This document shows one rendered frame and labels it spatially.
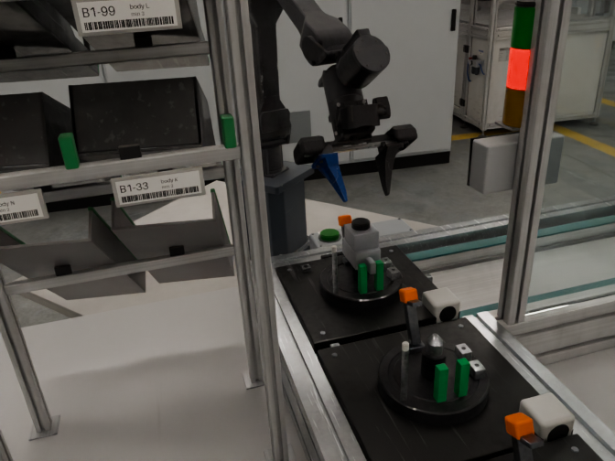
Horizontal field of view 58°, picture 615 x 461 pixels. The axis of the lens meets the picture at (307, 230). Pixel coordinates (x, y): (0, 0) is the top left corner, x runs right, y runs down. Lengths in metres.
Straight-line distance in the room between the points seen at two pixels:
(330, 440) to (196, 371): 0.35
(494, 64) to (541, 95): 4.24
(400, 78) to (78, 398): 3.44
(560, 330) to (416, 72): 3.29
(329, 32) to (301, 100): 3.02
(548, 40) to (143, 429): 0.76
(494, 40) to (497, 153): 4.16
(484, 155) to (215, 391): 0.55
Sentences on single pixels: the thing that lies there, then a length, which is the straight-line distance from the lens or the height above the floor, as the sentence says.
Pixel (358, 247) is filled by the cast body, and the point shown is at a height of 1.06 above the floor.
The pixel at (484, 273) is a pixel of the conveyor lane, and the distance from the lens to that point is 1.12.
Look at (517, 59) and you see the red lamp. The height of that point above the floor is 1.35.
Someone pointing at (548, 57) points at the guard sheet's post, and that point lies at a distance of 0.76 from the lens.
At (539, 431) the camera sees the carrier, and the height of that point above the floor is 0.98.
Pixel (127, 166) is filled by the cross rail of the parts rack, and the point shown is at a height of 1.30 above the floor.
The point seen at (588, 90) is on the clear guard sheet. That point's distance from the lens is 0.83.
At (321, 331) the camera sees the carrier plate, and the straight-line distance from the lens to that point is 0.85.
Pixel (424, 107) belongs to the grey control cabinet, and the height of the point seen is 0.46.
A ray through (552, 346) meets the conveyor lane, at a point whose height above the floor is 0.90.
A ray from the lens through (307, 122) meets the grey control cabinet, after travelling 3.94.
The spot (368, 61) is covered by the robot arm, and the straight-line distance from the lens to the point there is 0.81.
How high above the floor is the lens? 1.48
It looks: 26 degrees down
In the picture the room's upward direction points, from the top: 3 degrees counter-clockwise
